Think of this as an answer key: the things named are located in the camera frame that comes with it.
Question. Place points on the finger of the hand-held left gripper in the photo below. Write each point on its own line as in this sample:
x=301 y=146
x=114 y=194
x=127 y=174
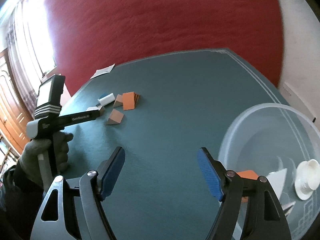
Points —
x=96 y=115

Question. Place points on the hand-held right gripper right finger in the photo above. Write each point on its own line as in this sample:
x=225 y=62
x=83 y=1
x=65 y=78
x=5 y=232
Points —
x=210 y=177

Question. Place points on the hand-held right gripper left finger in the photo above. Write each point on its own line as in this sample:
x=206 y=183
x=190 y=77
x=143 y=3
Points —
x=112 y=172

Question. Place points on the tan wedge block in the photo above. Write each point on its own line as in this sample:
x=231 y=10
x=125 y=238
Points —
x=115 y=116
x=118 y=103

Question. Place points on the white rectangular block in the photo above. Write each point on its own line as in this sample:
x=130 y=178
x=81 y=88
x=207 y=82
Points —
x=109 y=98

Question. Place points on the orange black striped wedge block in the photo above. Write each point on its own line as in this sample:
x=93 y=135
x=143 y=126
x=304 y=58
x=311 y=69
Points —
x=247 y=174

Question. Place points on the clear plastic basin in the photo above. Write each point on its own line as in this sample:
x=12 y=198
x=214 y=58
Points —
x=250 y=140

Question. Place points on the large white wedge block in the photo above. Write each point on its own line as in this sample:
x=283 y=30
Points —
x=276 y=180

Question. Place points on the person's left hand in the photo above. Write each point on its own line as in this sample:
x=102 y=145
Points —
x=31 y=155

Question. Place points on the small blue block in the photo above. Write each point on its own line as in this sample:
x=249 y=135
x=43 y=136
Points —
x=102 y=97

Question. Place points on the patterned curtain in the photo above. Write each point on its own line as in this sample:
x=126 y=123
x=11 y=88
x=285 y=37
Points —
x=22 y=75

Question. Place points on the wooden cabinet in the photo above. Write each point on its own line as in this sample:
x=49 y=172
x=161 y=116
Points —
x=10 y=110

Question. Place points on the white paper slip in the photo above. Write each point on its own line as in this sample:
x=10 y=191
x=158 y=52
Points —
x=103 y=71

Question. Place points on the bright window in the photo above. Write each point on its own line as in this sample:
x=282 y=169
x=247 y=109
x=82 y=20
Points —
x=37 y=37

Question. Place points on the green table mat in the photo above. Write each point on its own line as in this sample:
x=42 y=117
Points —
x=162 y=135

